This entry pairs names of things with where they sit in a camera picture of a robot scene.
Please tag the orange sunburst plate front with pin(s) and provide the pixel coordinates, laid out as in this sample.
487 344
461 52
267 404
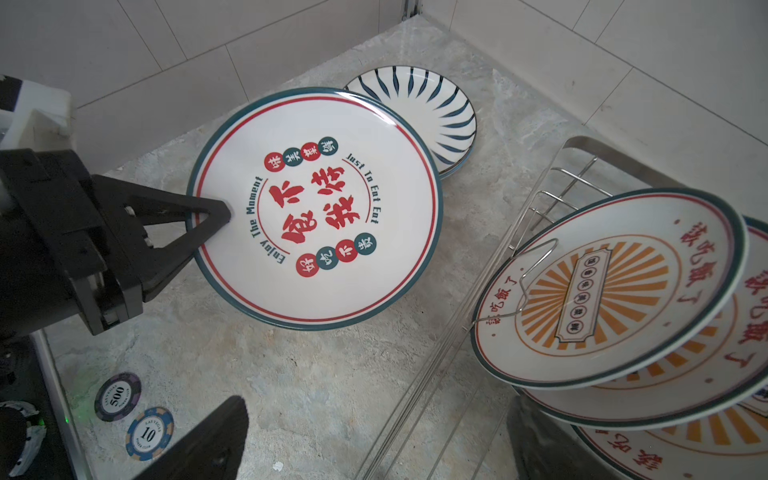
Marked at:
633 278

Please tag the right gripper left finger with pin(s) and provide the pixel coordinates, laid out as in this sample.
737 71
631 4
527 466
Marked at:
214 449

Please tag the blue striped white plate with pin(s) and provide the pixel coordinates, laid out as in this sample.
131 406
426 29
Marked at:
438 109

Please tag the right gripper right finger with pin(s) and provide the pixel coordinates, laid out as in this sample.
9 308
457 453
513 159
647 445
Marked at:
542 450

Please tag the orange sunburst plate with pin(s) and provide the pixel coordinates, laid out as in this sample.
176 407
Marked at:
730 444
633 278
725 363

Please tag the red text white plate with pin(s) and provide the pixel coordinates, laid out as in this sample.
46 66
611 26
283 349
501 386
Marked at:
336 208

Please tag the metal wire dish rack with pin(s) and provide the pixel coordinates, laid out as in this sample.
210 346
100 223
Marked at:
450 416

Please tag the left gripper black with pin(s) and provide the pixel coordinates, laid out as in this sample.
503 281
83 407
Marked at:
60 255

